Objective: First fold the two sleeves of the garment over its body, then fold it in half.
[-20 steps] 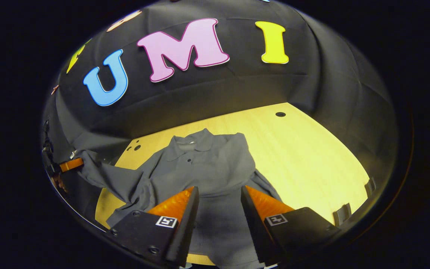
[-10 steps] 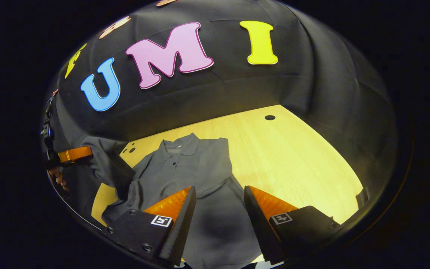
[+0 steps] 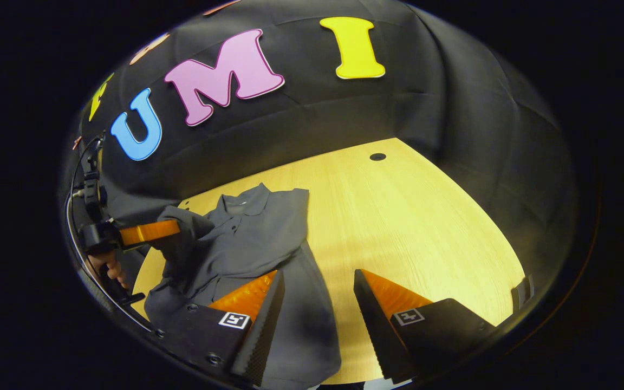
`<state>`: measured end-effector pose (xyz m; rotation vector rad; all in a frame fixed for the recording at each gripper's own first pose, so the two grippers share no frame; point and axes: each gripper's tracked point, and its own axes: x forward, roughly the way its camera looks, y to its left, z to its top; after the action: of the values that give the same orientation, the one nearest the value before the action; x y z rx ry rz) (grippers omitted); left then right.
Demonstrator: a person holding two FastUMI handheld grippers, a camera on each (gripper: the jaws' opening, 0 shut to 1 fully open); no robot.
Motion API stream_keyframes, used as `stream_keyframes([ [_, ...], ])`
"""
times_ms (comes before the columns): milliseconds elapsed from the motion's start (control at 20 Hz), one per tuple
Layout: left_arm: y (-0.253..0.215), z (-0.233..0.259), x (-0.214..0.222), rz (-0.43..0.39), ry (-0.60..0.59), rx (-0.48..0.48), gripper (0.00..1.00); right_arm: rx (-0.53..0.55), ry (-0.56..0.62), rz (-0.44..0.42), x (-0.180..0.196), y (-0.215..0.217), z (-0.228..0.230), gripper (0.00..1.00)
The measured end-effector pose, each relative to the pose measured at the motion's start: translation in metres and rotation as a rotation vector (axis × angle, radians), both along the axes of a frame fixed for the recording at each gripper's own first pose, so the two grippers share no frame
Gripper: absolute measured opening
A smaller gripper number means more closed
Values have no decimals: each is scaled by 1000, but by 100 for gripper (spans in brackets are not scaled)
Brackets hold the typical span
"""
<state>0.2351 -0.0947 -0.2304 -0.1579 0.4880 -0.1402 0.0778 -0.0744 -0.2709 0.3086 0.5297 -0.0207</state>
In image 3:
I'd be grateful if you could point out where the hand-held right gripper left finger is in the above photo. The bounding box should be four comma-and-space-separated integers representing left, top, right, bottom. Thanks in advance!
152, 270, 285, 386

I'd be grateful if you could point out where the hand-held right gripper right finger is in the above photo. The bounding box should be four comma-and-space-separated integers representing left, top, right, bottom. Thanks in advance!
353, 268, 497, 384

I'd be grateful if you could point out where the grey polo shirt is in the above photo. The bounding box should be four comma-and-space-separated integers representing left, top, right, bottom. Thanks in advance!
144, 183, 342, 389

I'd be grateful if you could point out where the black backdrop cloth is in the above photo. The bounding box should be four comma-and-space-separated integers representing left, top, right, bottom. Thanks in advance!
63, 0, 578, 304

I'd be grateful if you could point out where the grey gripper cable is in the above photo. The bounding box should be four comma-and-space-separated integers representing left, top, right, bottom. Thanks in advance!
64, 135, 153, 332

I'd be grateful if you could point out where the grey table edge bracket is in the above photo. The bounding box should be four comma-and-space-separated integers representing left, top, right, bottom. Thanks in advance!
510, 274, 536, 310

